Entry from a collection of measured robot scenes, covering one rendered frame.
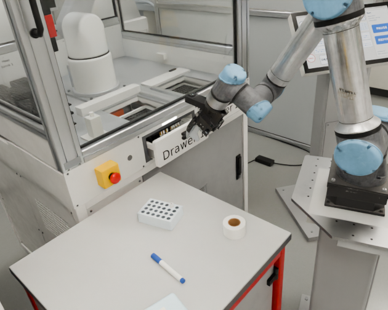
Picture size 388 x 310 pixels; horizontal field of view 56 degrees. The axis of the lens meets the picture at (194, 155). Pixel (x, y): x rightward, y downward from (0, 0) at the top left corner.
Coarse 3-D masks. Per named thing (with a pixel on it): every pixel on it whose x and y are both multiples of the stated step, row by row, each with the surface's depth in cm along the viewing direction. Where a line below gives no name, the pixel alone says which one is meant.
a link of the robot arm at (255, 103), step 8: (248, 88) 111; (256, 88) 115; (264, 88) 115; (240, 96) 111; (248, 96) 110; (256, 96) 111; (264, 96) 113; (272, 96) 116; (240, 104) 112; (248, 104) 110; (256, 104) 110; (264, 104) 110; (248, 112) 111; (256, 112) 110; (264, 112) 110; (256, 120) 112
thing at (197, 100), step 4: (192, 92) 130; (188, 96) 129; (192, 96) 128; (196, 96) 129; (200, 96) 129; (188, 100) 129; (192, 100) 127; (196, 100) 126; (200, 100) 126; (204, 100) 126; (192, 104) 128; (196, 104) 126; (200, 104) 125; (204, 104) 124; (200, 108) 126; (204, 108) 124
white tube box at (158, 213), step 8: (152, 200) 124; (144, 208) 121; (152, 208) 120; (160, 208) 120; (168, 208) 119; (176, 208) 120; (144, 216) 118; (152, 216) 117; (160, 216) 116; (168, 216) 116; (176, 216) 117; (152, 224) 118; (160, 224) 116; (168, 224) 114; (176, 224) 118
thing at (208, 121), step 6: (204, 102) 122; (210, 108) 120; (198, 114) 126; (204, 114) 126; (210, 114) 125; (216, 114) 122; (222, 114) 121; (198, 120) 127; (204, 120) 125; (210, 120) 125; (216, 120) 123; (222, 120) 128; (204, 126) 128; (210, 126) 124; (216, 126) 128; (204, 132) 127
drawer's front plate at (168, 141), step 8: (176, 128) 140; (184, 128) 141; (168, 136) 135; (176, 136) 139; (200, 136) 150; (208, 136) 154; (160, 144) 133; (168, 144) 137; (176, 144) 140; (192, 144) 148; (160, 152) 135; (184, 152) 145; (160, 160) 136; (168, 160) 139
